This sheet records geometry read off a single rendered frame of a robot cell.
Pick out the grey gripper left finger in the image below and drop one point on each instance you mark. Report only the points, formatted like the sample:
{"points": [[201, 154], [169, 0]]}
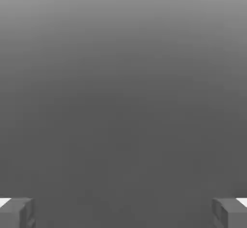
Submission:
{"points": [[13, 214]]}

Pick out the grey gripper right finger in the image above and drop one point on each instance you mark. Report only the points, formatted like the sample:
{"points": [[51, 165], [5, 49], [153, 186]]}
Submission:
{"points": [[233, 214]]}

